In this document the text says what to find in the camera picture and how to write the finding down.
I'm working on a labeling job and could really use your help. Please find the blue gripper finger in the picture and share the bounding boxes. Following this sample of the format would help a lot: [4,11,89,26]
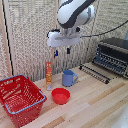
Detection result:
[53,49,59,59]
[66,47,72,55]

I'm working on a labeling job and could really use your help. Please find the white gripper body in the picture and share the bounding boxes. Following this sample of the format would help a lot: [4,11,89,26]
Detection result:
[46,29,82,49]

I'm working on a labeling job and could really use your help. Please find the blue mug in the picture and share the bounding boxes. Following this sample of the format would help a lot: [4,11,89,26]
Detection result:
[61,69,79,88]

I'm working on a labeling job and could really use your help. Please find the black oven rack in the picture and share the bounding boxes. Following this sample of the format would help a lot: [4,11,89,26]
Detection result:
[78,63,112,85]

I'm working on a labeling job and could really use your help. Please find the red plastic bowl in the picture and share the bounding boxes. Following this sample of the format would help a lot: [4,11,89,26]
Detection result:
[51,87,71,105]

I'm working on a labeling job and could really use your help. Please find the black toaster oven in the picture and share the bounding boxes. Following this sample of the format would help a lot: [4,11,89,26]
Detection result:
[92,37,128,80]

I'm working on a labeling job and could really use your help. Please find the red shopping basket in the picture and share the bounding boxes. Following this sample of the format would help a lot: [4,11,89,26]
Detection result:
[0,74,47,128]

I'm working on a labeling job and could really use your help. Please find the black cable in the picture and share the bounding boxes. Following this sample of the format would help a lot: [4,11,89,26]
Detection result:
[80,18,128,38]

